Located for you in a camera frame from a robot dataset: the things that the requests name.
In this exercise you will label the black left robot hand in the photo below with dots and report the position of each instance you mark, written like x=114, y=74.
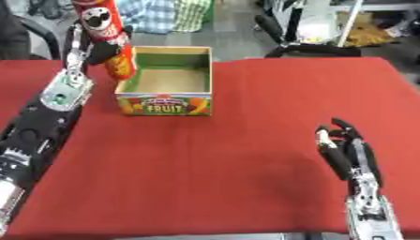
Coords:
x=104, y=51

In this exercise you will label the green checked bag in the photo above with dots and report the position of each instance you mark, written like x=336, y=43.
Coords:
x=191, y=14

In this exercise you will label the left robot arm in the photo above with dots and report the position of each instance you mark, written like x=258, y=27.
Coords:
x=41, y=131

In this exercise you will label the yellow crumpled cloth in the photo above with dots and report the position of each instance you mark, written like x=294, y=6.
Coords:
x=369, y=36

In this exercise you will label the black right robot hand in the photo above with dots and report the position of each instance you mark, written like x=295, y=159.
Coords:
x=342, y=161

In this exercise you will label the white metal frame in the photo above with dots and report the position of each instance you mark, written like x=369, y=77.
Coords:
x=350, y=22

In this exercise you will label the black office chair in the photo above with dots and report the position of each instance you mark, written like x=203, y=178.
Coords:
x=306, y=48
x=38, y=29

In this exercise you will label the cardboard box with green inside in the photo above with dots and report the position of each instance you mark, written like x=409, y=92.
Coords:
x=169, y=79

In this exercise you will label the blue checked bag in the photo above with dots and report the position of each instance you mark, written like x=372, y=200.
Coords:
x=146, y=15

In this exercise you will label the red cylindrical snack can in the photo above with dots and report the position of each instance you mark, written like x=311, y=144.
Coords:
x=104, y=25

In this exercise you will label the white plastic bag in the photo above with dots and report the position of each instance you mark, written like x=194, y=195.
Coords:
x=317, y=23

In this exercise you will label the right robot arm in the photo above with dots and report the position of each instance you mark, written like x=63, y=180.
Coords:
x=372, y=212

